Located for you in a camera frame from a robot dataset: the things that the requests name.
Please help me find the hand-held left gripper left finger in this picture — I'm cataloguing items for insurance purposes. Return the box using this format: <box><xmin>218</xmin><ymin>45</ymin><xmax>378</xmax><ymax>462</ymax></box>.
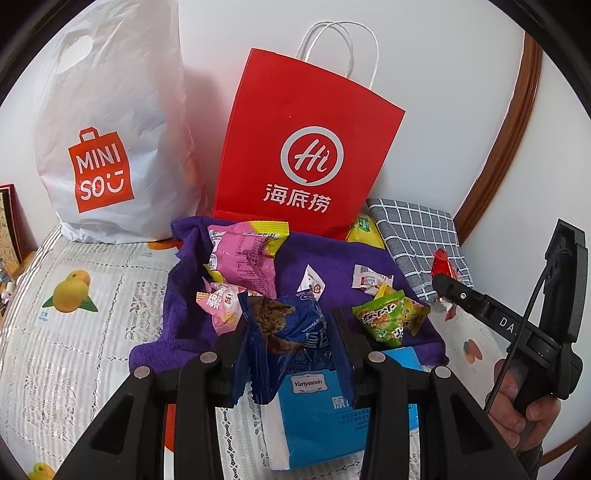
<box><xmin>55</xmin><ymin>309</ymin><xmax>252</xmax><ymax>480</ymax></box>

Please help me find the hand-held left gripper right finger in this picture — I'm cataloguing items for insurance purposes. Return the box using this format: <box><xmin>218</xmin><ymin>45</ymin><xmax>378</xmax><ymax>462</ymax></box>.
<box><xmin>330</xmin><ymin>308</ymin><xmax>529</xmax><ymax>480</ymax></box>

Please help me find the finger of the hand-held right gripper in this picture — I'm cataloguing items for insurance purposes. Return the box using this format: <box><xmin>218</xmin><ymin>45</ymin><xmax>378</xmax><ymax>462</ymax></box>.
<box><xmin>431</xmin><ymin>273</ymin><xmax>491</xmax><ymax>320</ymax></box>

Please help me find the blue snack packet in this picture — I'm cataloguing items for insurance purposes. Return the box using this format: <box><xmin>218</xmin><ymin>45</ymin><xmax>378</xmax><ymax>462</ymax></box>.
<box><xmin>231</xmin><ymin>293</ymin><xmax>333</xmax><ymax>407</ymax></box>

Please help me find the person's right forearm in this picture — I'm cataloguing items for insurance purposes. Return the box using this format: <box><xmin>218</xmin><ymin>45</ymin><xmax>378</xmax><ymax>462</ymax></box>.
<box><xmin>522</xmin><ymin>443</ymin><xmax>561</xmax><ymax>480</ymax></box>

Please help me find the person's right hand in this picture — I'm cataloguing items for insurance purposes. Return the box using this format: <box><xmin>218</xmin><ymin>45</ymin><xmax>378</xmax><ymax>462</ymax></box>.
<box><xmin>485</xmin><ymin>357</ymin><xmax>561</xmax><ymax>449</ymax></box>

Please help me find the small red white sachet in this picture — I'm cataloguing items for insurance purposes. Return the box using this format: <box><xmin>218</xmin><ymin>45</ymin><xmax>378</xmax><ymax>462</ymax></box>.
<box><xmin>434</xmin><ymin>295</ymin><xmax>462</xmax><ymax>323</ymax></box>

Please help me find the red candy wrapper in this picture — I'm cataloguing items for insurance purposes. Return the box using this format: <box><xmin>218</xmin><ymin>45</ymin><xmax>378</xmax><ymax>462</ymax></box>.
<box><xmin>431</xmin><ymin>248</ymin><xmax>462</xmax><ymax>280</ymax></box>

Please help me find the blue tissue pack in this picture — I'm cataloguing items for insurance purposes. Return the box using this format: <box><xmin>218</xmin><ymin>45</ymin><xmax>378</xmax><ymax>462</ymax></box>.
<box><xmin>261</xmin><ymin>348</ymin><xmax>423</xmax><ymax>472</ymax></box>

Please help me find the grey checked cloth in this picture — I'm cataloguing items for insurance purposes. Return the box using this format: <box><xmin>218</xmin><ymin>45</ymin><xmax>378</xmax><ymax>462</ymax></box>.
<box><xmin>367</xmin><ymin>198</ymin><xmax>474</xmax><ymax>301</ymax></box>

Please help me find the purple towel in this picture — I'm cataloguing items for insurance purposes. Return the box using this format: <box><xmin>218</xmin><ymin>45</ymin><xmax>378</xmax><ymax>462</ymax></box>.
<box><xmin>129</xmin><ymin>215</ymin><xmax>451</xmax><ymax>370</ymax></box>

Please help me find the white pink candy wrapper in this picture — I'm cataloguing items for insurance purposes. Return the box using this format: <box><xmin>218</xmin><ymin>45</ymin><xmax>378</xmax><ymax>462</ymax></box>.
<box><xmin>352</xmin><ymin>264</ymin><xmax>394</xmax><ymax>294</ymax></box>

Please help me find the white triangular sachet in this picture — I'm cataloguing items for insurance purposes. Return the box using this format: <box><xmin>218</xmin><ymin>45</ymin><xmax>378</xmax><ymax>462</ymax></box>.
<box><xmin>295</xmin><ymin>264</ymin><xmax>326</xmax><ymax>301</ymax></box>

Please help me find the pink and yellow snack packet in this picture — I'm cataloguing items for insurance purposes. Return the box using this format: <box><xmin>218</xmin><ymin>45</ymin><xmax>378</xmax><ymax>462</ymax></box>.
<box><xmin>203</xmin><ymin>220</ymin><xmax>291</xmax><ymax>298</ymax></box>

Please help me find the yellow green snack packet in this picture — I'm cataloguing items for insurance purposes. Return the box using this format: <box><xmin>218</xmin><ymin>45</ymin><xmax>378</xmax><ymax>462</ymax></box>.
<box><xmin>345</xmin><ymin>215</ymin><xmax>386</xmax><ymax>250</ymax></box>

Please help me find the fruit print bed sheet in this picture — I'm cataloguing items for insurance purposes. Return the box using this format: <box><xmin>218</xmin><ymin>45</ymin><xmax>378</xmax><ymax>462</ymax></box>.
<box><xmin>0</xmin><ymin>224</ymin><xmax>522</xmax><ymax>480</ymax></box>

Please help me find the red paper bag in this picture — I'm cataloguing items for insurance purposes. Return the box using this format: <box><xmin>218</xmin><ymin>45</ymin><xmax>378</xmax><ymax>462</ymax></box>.
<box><xmin>212</xmin><ymin>21</ymin><xmax>407</xmax><ymax>241</ymax></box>

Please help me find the white plastic shopping bag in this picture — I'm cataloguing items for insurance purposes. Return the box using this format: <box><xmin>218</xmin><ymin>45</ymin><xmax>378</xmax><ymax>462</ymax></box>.
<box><xmin>32</xmin><ymin>0</ymin><xmax>204</xmax><ymax>245</ymax></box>

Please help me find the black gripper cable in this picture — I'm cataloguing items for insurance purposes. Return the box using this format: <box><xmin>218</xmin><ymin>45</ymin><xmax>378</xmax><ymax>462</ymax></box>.
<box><xmin>485</xmin><ymin>249</ymin><xmax>571</xmax><ymax>414</ymax></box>

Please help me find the brown wooden door frame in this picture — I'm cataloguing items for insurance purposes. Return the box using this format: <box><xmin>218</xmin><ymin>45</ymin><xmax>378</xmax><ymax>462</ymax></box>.
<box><xmin>452</xmin><ymin>32</ymin><xmax>543</xmax><ymax>245</ymax></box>

